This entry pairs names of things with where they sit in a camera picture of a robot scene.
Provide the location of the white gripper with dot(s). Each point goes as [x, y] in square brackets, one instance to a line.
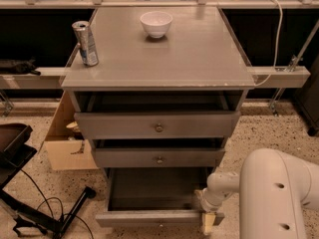
[208, 201]

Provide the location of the grey drawer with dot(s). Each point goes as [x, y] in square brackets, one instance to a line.
[157, 157]
[156, 125]
[153, 197]

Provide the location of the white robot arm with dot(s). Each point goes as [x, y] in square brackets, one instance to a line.
[273, 187]

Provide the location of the grey drawer cabinet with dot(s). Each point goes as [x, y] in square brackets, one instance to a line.
[194, 67]

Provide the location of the cardboard box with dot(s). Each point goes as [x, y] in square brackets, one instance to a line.
[65, 150]

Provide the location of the white ceramic bowl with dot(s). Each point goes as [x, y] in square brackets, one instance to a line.
[156, 23]

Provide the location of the silver drink can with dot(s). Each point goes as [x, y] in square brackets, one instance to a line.
[85, 38]

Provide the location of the black cloth on rail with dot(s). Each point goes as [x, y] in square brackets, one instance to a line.
[19, 67]

